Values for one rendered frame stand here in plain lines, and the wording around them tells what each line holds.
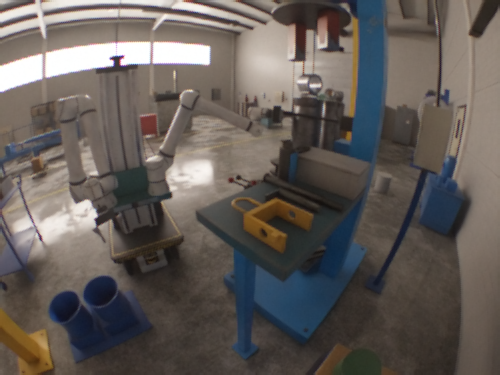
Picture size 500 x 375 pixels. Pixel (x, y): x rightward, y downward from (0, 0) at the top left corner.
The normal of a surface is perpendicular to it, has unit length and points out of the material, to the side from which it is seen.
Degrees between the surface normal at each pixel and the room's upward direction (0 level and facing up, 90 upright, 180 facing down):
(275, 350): 0
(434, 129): 90
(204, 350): 0
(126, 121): 90
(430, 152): 90
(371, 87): 90
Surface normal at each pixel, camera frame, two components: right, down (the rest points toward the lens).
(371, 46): -0.70, 0.29
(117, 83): 0.58, 0.36
